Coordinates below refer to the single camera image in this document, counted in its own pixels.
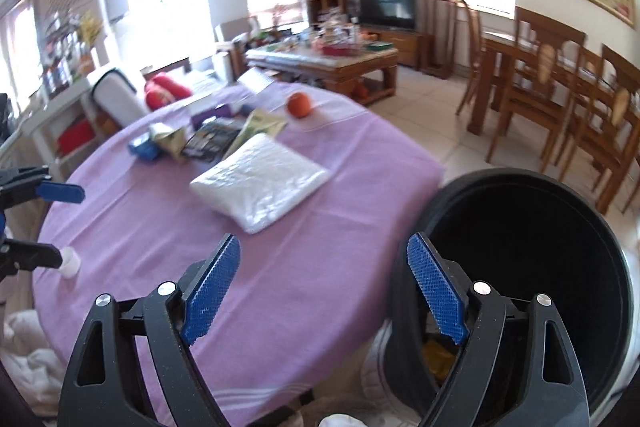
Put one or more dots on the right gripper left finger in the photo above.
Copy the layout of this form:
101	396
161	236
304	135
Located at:
122	344

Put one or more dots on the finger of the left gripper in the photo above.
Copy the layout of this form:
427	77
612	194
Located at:
16	256
20	185

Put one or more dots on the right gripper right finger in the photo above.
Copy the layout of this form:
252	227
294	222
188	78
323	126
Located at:
515	364

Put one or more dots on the blue snack packet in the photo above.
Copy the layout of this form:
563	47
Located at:
144	148

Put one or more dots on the beige snack bag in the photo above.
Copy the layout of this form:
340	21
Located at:
168	139

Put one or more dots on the purple tube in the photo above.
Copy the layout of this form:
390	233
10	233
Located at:
219	111

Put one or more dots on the black barcode package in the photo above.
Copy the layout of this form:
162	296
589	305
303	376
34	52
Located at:
212	140

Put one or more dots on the white plastic bag packet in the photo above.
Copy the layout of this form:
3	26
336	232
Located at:
260	183

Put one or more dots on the beige green sachet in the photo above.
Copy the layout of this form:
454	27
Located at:
259	122

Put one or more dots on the orange tangerine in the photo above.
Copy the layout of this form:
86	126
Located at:
299	105

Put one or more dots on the black trash bin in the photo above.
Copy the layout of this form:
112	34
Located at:
524	234

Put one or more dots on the small white cup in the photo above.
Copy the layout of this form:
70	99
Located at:
70	264

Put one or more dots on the white shelf unit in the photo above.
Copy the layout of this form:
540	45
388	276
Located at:
35	140

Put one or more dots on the white sofa cushion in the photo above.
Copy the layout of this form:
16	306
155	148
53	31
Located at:
120	93

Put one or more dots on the red cushion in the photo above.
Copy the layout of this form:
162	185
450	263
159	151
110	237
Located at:
161	90

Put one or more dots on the purple tablecloth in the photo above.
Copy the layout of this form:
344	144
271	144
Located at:
286	305

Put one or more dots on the wooden dining chair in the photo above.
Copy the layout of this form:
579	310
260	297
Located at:
604	124
545	107

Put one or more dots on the clear plastic tray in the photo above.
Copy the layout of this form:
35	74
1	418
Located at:
256	80

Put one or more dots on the wooden dining chair near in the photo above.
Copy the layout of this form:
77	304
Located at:
545	107

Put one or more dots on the wooden dining table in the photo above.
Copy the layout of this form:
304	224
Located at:
501	60

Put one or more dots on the wooden coffee table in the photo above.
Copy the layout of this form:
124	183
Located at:
365	76

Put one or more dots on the tall wooden stand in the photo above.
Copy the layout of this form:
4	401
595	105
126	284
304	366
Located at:
439	37

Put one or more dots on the black television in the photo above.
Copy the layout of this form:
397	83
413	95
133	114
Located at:
389	13

